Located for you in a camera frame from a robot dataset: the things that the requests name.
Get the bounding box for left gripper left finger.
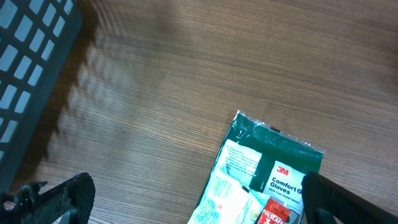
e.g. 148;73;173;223
1;172;96;224

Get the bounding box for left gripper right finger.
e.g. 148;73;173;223
302;172;397;224

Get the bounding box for red Nescafe sachet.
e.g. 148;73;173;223
256;198;290;224

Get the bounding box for teal wipes packet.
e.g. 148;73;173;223
188;170;270;224

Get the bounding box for dark grey mesh basket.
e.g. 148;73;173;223
1;0;82;192

